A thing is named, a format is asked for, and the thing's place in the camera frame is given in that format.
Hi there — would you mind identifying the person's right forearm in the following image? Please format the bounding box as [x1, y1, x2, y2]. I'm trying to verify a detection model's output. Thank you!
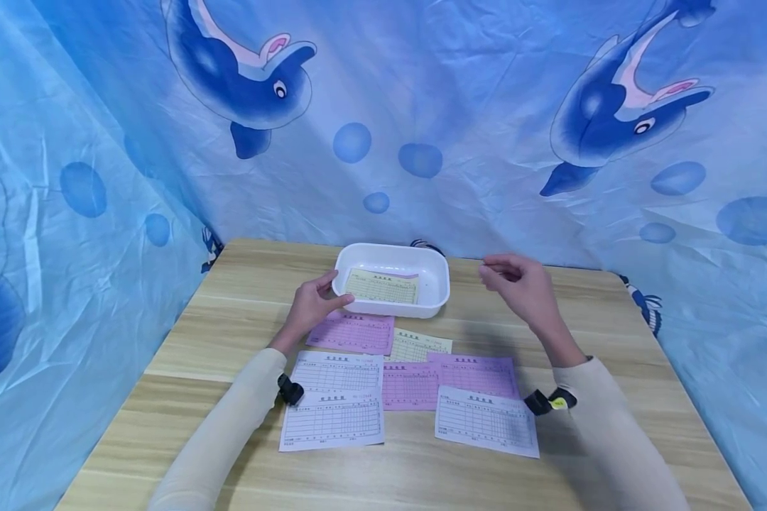
[540, 332, 691, 511]

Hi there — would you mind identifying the yellow receipt slip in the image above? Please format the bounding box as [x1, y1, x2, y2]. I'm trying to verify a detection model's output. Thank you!
[344, 268, 420, 306]
[390, 327, 454, 364]

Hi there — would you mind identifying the white plastic tray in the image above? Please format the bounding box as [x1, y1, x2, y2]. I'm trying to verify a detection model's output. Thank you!
[332, 243, 451, 319]

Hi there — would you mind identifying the person's left forearm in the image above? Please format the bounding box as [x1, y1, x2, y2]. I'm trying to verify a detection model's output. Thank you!
[147, 332, 298, 511]

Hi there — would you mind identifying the person's right hand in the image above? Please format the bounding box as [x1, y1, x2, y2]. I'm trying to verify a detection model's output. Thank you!
[479, 254, 589, 368]

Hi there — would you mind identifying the white receipt slip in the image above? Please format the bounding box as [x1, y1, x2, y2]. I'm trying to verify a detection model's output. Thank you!
[435, 385, 540, 459]
[294, 350, 385, 395]
[279, 386, 386, 453]

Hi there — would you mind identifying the person's left hand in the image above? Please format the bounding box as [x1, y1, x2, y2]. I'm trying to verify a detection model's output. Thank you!
[268, 270, 356, 357]

